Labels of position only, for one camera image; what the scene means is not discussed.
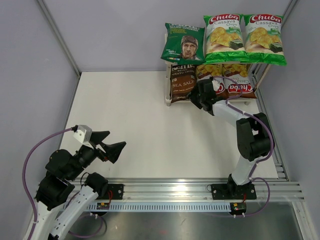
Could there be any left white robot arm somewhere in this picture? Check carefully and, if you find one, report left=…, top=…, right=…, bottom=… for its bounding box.
left=22, top=125, right=126, bottom=240

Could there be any green Chuba cassava chips bag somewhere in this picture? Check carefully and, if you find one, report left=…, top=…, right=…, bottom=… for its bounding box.
left=243, top=13, right=287, bottom=66

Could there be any white two-tier wooden shelf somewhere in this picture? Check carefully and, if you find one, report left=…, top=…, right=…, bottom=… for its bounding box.
left=164, top=32, right=272, bottom=107

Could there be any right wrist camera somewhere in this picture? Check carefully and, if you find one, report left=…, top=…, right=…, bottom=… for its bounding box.
left=211, top=78, right=220, bottom=93

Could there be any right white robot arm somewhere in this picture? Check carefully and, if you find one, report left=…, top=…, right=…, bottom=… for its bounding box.
left=188, top=77, right=275, bottom=201

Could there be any brown Kettle sea salt bag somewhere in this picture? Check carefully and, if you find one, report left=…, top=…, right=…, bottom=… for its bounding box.
left=170, top=64, right=197, bottom=103

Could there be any right aluminium frame post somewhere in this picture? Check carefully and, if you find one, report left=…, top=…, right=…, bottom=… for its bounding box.
left=277, top=0, right=300, bottom=29

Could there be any aluminium frame post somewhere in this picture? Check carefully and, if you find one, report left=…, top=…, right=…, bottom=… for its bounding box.
left=277, top=0, right=300, bottom=29
left=35, top=0, right=82, bottom=80

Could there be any dark green Real chips bag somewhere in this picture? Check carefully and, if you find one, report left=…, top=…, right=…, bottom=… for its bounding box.
left=160, top=23, right=205, bottom=65

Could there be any left aluminium frame post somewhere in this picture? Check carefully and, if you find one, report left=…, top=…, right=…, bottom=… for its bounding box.
left=35, top=0, right=82, bottom=80

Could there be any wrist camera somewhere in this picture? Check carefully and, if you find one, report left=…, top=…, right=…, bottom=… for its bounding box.
left=73, top=125, right=94, bottom=149
left=211, top=78, right=220, bottom=93

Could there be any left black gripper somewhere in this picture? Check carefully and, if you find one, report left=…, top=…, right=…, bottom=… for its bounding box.
left=67, top=131, right=126, bottom=181

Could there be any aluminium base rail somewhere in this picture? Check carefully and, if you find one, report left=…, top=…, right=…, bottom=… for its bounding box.
left=32, top=177, right=306, bottom=213

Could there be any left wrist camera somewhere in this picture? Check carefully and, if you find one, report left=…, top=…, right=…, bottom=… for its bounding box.
left=73, top=125, right=94, bottom=149

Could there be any brown Chuba cassava chips bag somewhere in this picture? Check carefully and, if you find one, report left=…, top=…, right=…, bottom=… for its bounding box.
left=221, top=63, right=256, bottom=99

